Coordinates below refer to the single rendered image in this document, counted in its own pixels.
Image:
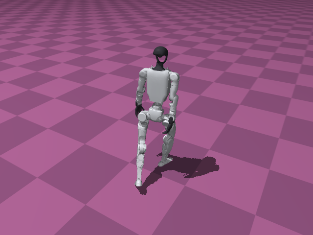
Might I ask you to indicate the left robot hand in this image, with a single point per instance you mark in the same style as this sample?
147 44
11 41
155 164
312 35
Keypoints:
138 108

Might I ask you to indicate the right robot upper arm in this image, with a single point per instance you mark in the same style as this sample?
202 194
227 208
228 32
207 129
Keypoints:
174 77

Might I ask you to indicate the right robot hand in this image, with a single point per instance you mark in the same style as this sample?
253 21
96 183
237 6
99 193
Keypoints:
170 125

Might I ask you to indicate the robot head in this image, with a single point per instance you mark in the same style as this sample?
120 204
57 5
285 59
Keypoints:
159 52

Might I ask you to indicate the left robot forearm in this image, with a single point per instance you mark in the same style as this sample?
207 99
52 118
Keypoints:
139 97

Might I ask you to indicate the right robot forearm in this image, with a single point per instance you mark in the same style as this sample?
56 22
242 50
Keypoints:
173 105

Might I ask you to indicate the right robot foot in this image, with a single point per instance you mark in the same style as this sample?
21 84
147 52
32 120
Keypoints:
167 161

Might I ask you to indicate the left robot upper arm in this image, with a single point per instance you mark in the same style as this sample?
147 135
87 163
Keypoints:
142 80

